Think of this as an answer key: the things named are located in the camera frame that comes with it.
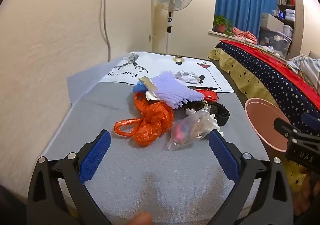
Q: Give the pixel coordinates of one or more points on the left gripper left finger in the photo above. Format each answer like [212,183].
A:
[46,204]

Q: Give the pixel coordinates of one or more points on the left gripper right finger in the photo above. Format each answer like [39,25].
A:
[273,201]

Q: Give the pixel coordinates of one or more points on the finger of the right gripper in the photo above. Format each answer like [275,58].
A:
[311,123]
[283,128]

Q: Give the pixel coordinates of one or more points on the black snack wrapper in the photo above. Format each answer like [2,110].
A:
[202,88]

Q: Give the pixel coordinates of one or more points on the red foil wrapper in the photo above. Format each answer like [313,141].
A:
[209,95]

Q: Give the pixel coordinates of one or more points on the clear plastic bag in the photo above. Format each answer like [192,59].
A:
[180,135]

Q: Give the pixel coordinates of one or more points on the white paper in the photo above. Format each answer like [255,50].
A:
[187,77]

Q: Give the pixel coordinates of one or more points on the orange plastic bag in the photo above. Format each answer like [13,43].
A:
[156,118]

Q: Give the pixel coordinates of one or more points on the blue plastic shoe cover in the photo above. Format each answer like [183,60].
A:
[139,87]

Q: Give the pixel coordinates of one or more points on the pink trash bin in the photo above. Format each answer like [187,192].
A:
[261,115]

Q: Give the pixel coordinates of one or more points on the operator thumb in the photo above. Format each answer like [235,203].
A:
[142,218]

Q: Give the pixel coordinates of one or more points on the navy star bedsheet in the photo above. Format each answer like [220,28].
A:
[286,94]

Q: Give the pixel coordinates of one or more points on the yellow star bed skirt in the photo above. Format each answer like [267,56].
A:
[252,87]

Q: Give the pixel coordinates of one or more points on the striped grey blue duvet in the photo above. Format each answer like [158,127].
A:
[307,68]

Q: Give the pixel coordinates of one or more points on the dark plastic storage bin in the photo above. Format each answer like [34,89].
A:
[275,41]

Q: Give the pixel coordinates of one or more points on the pink folded clothes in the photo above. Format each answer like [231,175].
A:
[245,35]

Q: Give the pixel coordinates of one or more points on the white cardboard box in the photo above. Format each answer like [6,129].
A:
[270,22]

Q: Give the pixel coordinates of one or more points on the wooden bookshelf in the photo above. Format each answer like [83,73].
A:
[291,13]

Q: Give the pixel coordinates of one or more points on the potted green plant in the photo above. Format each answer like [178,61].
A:
[222,25]

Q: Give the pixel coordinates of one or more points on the wall power outlet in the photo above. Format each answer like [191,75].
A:
[151,37]

